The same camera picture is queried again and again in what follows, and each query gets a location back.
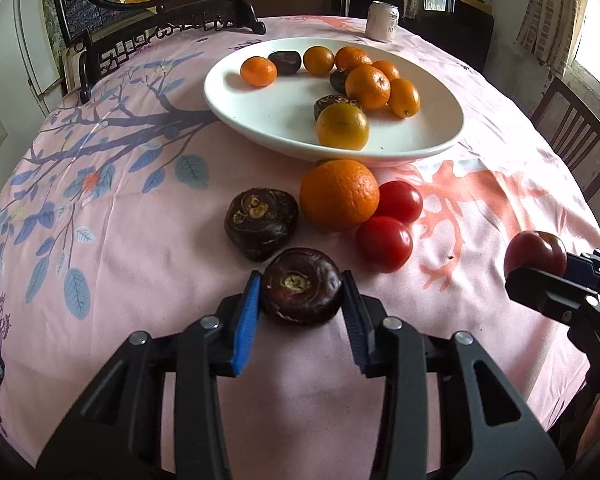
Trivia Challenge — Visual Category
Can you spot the red cherry tomato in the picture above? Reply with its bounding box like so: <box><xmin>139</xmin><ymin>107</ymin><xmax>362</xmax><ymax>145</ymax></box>
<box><xmin>356</xmin><ymin>216</ymin><xmax>414</xmax><ymax>274</ymax></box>
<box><xmin>377</xmin><ymin>180</ymin><xmax>424</xmax><ymax>224</ymax></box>

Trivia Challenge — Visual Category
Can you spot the beige checked curtain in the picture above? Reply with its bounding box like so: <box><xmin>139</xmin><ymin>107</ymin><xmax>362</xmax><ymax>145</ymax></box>
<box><xmin>517</xmin><ymin>0</ymin><xmax>588</xmax><ymax>61</ymax></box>

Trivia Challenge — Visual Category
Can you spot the white drink can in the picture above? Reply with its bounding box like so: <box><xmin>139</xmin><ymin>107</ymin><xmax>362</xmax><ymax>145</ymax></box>
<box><xmin>367</xmin><ymin>1</ymin><xmax>400</xmax><ymax>42</ymax></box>

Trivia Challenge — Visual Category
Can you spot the person's right forearm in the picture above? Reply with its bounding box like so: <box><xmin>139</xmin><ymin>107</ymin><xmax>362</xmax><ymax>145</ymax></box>
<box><xmin>577</xmin><ymin>395</ymin><xmax>600</xmax><ymax>461</ymax></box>

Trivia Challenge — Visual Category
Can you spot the white plate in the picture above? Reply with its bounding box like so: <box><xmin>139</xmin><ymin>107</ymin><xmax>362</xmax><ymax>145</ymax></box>
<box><xmin>203</xmin><ymin>36</ymin><xmax>465</xmax><ymax>168</ymax></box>

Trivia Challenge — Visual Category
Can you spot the dark purple tomato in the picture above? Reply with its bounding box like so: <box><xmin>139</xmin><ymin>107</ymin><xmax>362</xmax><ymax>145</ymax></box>
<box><xmin>503</xmin><ymin>230</ymin><xmax>568</xmax><ymax>279</ymax></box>

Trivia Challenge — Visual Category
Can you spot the yellow-orange smooth citrus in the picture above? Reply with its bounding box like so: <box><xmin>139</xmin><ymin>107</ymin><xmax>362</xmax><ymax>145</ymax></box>
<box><xmin>387</xmin><ymin>78</ymin><xmax>422</xmax><ymax>119</ymax></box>
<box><xmin>316</xmin><ymin>104</ymin><xmax>370</xmax><ymax>151</ymax></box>

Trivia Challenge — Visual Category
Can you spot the dark brown water chestnut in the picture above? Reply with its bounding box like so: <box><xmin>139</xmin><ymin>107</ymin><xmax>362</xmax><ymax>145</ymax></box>
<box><xmin>260</xmin><ymin>247</ymin><xmax>343</xmax><ymax>326</ymax></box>
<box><xmin>313</xmin><ymin>94</ymin><xmax>363</xmax><ymax>121</ymax></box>
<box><xmin>329</xmin><ymin>67</ymin><xmax>352</xmax><ymax>94</ymax></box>
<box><xmin>267</xmin><ymin>50</ymin><xmax>302</xmax><ymax>76</ymax></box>
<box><xmin>224</xmin><ymin>187</ymin><xmax>299</xmax><ymax>263</ymax></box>

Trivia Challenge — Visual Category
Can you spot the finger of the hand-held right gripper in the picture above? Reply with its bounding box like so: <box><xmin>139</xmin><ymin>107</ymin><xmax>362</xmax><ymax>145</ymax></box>
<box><xmin>505</xmin><ymin>265</ymin><xmax>600</xmax><ymax>326</ymax></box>
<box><xmin>565</xmin><ymin>250</ymin><xmax>600</xmax><ymax>306</ymax></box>

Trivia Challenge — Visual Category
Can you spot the white door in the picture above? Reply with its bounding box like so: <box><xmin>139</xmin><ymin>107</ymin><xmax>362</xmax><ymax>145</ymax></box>
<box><xmin>12</xmin><ymin>0</ymin><xmax>63</xmax><ymax>116</ymax></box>

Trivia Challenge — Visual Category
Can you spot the pink floral tablecloth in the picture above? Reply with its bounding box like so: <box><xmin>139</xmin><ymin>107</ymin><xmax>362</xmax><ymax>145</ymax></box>
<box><xmin>0</xmin><ymin>14</ymin><xmax>600</xmax><ymax>476</ymax></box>

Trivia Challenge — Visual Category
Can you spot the orange mandarin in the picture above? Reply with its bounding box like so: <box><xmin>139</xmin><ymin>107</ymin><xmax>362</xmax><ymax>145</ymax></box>
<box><xmin>240</xmin><ymin>56</ymin><xmax>278</xmax><ymax>87</ymax></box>
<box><xmin>371</xmin><ymin>60</ymin><xmax>401</xmax><ymax>82</ymax></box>
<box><xmin>300</xmin><ymin>158</ymin><xmax>381</xmax><ymax>232</ymax></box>
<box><xmin>345</xmin><ymin>64</ymin><xmax>392</xmax><ymax>111</ymax></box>
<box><xmin>334</xmin><ymin>46</ymin><xmax>373</xmax><ymax>71</ymax></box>
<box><xmin>303</xmin><ymin>46</ymin><xmax>335</xmax><ymax>77</ymax></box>

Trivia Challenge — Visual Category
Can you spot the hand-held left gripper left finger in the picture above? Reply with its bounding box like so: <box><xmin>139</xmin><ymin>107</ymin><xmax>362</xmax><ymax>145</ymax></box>
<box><xmin>37</xmin><ymin>270</ymin><xmax>263</xmax><ymax>480</ymax></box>

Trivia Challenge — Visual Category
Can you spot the dark wooden slatted chair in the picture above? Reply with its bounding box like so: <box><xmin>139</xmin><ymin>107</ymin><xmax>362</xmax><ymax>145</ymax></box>
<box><xmin>530</xmin><ymin>77</ymin><xmax>600</xmax><ymax>201</ymax></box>

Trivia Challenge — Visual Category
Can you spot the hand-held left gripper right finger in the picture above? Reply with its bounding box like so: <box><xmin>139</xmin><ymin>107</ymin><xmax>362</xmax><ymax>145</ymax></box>
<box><xmin>341</xmin><ymin>270</ymin><xmax>566</xmax><ymax>480</ymax></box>

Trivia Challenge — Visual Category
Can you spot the black glossy panel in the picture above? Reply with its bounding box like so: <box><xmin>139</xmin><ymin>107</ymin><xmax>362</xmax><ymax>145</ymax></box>
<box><xmin>342</xmin><ymin>0</ymin><xmax>496</xmax><ymax>73</ymax></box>

